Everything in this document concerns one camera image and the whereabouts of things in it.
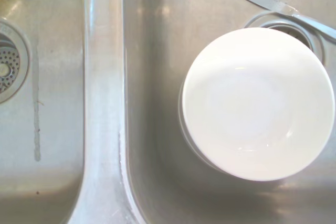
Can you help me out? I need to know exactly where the stainless steel double sink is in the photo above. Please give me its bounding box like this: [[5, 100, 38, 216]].
[[0, 0, 336, 224]]

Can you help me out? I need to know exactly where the white ceramic bowl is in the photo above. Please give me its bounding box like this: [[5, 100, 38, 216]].
[[182, 27, 334, 182], [178, 82, 226, 176]]

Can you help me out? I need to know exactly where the open metal sink drain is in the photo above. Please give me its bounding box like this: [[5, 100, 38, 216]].
[[244, 10, 328, 70]]

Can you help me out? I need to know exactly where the perforated metal drain strainer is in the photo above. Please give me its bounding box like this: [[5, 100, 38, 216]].
[[0, 16, 32, 104]]

